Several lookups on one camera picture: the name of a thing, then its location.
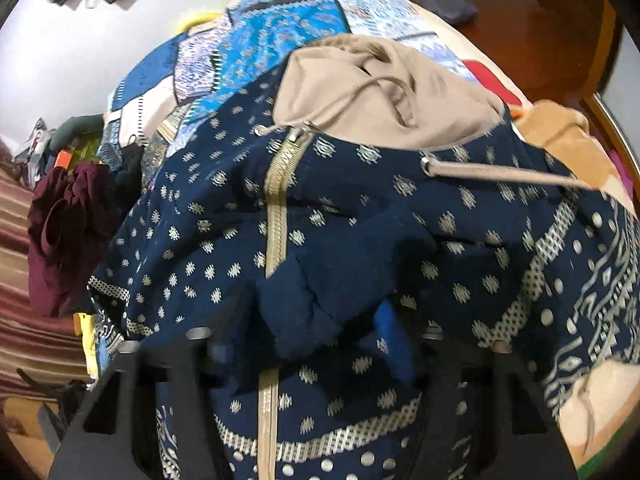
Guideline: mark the yellow printed garment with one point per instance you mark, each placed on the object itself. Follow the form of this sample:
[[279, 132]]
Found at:
[[85, 326]]

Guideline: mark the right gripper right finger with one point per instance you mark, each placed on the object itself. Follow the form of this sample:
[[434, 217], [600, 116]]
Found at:
[[481, 416]]

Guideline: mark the maroon folded garment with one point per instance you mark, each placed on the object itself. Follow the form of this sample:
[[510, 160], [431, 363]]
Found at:
[[72, 218]]

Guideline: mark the beige fleece blanket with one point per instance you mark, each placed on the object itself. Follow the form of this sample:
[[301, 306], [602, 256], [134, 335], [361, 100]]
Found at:
[[601, 418]]

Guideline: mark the blue patchwork bedsheet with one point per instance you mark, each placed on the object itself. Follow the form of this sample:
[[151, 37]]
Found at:
[[184, 80]]

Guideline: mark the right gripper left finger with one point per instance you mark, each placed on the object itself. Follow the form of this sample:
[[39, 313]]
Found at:
[[113, 435]]

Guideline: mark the green patterned box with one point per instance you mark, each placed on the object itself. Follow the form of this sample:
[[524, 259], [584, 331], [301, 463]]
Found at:
[[82, 149]]

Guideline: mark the navy patterned hoodie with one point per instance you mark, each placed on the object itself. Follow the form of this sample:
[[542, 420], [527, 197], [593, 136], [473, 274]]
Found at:
[[333, 214]]

